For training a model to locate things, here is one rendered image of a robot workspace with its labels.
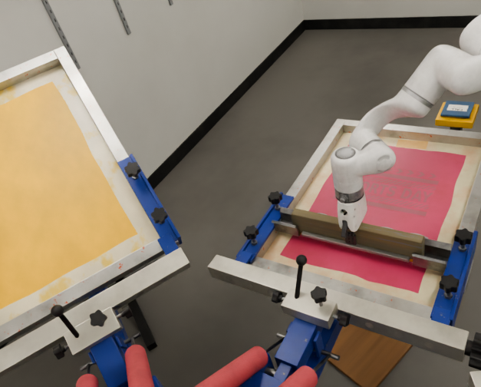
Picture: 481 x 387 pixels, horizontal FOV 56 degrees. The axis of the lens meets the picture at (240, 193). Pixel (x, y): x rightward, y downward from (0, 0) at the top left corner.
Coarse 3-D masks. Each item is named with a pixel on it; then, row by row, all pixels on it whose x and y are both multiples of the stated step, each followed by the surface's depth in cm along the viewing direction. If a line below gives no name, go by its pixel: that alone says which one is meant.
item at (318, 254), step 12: (348, 144) 174; (396, 156) 162; (324, 192) 157; (312, 204) 154; (324, 204) 153; (336, 204) 151; (336, 216) 147; (300, 240) 143; (312, 240) 142; (288, 252) 140; (300, 252) 139; (312, 252) 138; (324, 252) 137; (336, 252) 136; (348, 252) 135; (312, 264) 135; (324, 264) 134; (336, 264) 133
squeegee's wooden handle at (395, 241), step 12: (300, 216) 136; (312, 216) 135; (324, 216) 134; (300, 228) 140; (312, 228) 137; (324, 228) 134; (336, 228) 131; (360, 228) 127; (372, 228) 126; (384, 228) 125; (360, 240) 130; (372, 240) 127; (384, 240) 124; (396, 240) 122; (408, 240) 120; (420, 240) 119; (396, 252) 125; (408, 252) 123; (420, 252) 120
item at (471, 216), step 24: (456, 144) 159; (480, 144) 155; (312, 168) 163; (480, 168) 143; (288, 192) 156; (480, 192) 136; (264, 264) 134; (336, 288) 122; (360, 288) 120; (408, 312) 112
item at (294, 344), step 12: (300, 324) 111; (312, 324) 110; (288, 336) 109; (300, 336) 108; (312, 336) 108; (288, 348) 107; (300, 348) 106; (312, 348) 110; (276, 360) 106; (288, 360) 104; (300, 360) 104
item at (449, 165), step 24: (408, 168) 156; (432, 168) 153; (456, 168) 151; (384, 216) 142; (408, 216) 140; (432, 216) 138; (360, 264) 131; (384, 264) 128; (408, 264) 127; (408, 288) 121
